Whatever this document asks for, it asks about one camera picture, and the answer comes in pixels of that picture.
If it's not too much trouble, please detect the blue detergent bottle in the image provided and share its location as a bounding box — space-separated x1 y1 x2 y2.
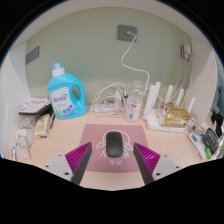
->
46 61 88 120

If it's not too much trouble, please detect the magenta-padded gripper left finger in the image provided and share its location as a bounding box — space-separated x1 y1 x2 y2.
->
42 141 93 186

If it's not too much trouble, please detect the white router with antennas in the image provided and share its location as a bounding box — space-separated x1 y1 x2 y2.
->
142 81 198 133

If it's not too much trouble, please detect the white remote control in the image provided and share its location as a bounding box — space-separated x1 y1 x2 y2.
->
187 132 208 160

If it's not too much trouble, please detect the pink printed mouse pad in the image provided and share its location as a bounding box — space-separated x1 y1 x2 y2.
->
79 123 149 174

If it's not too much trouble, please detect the white power strip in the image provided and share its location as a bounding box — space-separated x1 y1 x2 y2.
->
93 103 123 114

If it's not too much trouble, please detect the white wall outlet cable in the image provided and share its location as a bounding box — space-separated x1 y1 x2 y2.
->
120 31 150 91

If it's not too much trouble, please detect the white printed booklet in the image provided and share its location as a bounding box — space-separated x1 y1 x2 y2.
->
18 96 52 113

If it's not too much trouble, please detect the grey blank wall plate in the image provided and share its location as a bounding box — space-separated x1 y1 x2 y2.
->
25 45 40 66

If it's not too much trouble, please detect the black computer mouse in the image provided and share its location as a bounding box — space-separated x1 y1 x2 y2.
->
105 131 124 158

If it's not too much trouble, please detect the white wall charger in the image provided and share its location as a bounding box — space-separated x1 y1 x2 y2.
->
180 43 193 63

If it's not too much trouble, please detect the black zip pouch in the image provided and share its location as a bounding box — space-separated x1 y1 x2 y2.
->
202 128 220 148

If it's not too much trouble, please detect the cream small carton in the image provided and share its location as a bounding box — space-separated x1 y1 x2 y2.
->
34 113 52 139

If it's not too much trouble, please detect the white coiled cable bundle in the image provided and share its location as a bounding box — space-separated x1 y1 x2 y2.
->
89 81 134 123

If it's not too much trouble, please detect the black pen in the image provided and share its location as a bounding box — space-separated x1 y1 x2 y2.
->
49 113 57 130

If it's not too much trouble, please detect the clear plastic bottle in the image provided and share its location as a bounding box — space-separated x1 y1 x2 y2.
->
124 79 144 123

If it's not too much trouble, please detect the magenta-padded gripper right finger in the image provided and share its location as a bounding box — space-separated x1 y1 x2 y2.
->
132 142 184 186

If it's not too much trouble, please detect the clear plastic bag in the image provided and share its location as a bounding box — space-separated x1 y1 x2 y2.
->
13 116 38 160

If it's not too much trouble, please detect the grey wall outlet plate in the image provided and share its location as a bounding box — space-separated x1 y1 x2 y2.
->
117 24 138 43

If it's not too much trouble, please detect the black bag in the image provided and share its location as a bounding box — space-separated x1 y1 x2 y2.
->
211 111 224 135

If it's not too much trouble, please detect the small white jar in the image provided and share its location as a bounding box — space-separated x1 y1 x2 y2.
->
187 113 198 130

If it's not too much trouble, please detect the gold foil packet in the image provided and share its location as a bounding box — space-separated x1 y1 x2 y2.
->
162 102 191 128

